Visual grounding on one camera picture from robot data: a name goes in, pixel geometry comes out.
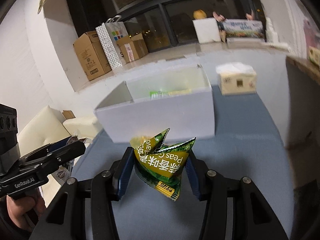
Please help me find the green triangular pea packet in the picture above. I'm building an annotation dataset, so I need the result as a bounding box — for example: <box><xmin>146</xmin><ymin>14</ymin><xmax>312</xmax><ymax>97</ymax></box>
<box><xmin>130</xmin><ymin>128</ymin><xmax>196</xmax><ymax>201</ymax></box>

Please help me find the green snack packet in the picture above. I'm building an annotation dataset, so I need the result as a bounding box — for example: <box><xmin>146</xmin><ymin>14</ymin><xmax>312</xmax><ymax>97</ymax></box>
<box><xmin>150</xmin><ymin>91</ymin><xmax>172</xmax><ymax>99</ymax></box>

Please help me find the left hand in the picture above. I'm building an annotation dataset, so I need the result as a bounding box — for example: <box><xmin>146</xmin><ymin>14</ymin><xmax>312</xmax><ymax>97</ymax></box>
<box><xmin>6</xmin><ymin>189</ymin><xmax>46</xmax><ymax>232</ymax></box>

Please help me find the cream sofa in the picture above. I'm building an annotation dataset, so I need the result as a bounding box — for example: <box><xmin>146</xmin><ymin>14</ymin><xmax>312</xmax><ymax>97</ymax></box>
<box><xmin>17</xmin><ymin>105</ymin><xmax>103</xmax><ymax>205</ymax></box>

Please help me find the brown side cabinet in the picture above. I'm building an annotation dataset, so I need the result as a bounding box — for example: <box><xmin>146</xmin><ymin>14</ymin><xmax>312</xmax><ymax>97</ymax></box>
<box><xmin>285</xmin><ymin>55</ymin><xmax>320</xmax><ymax>151</ymax></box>

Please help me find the large brown cardboard box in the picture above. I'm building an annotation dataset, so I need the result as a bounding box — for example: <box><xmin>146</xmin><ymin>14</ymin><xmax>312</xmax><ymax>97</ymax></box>
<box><xmin>73</xmin><ymin>31</ymin><xmax>112</xmax><ymax>81</ymax></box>

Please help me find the small open cardboard box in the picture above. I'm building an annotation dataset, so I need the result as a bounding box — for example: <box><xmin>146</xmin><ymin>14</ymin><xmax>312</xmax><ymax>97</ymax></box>
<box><xmin>116</xmin><ymin>33</ymin><xmax>149</xmax><ymax>63</ymax></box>

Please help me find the white cardboard box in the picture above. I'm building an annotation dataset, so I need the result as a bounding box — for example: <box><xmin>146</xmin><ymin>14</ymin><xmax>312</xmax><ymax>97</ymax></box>
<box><xmin>94</xmin><ymin>64</ymin><xmax>215</xmax><ymax>143</ymax></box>

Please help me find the white dotted paper bag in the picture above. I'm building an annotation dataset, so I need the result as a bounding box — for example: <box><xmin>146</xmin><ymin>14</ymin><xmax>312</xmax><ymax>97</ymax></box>
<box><xmin>95</xmin><ymin>15</ymin><xmax>128</xmax><ymax>70</ymax></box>

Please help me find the tissue pack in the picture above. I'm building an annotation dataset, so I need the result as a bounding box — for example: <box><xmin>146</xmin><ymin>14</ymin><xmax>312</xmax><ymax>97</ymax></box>
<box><xmin>216</xmin><ymin>62</ymin><xmax>257</xmax><ymax>95</ymax></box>

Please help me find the white foam box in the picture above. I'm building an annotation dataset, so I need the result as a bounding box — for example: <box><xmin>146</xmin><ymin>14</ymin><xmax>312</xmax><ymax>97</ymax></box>
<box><xmin>193</xmin><ymin>18</ymin><xmax>221</xmax><ymax>44</ymax></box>

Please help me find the orange round fruit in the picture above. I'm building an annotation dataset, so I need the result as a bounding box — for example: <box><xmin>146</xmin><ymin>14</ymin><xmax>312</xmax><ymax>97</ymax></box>
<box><xmin>193</xmin><ymin>9</ymin><xmax>207</xmax><ymax>20</ymax></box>

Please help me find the white plastic bottle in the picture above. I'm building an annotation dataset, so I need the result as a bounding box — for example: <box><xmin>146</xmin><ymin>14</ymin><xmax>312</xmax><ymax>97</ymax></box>
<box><xmin>266</xmin><ymin>17</ymin><xmax>279</xmax><ymax>43</ymax></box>

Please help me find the printed long flat box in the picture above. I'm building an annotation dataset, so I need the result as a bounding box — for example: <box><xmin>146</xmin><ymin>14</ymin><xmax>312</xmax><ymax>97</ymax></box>
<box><xmin>223</xmin><ymin>19</ymin><xmax>265</xmax><ymax>39</ymax></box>

